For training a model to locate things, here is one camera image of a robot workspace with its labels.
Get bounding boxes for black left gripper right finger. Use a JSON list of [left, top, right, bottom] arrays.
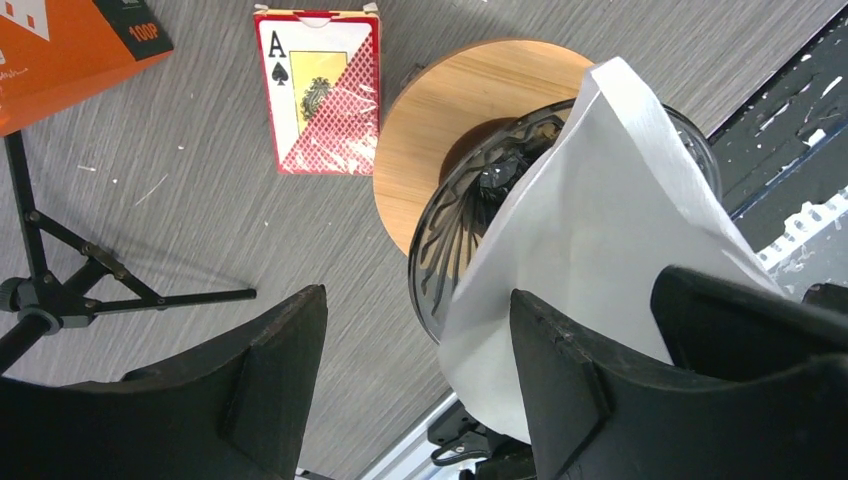
[[510, 290, 847, 479]]

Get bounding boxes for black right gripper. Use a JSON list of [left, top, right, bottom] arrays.
[[650, 266, 847, 382]]

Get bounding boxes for black microphone stand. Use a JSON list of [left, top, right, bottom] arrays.
[[0, 130, 258, 376]]

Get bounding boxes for coffee paper filter box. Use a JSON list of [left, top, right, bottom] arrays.
[[1, 0, 174, 135]]

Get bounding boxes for grey ribbed dripper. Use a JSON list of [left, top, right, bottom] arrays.
[[407, 97, 723, 346]]

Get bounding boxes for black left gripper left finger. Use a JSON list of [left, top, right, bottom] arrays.
[[1, 285, 328, 479]]

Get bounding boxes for light wooden dripper ring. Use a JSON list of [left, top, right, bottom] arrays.
[[372, 38, 596, 258]]

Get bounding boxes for white paper coffee filter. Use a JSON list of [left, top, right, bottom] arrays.
[[438, 57, 780, 442]]

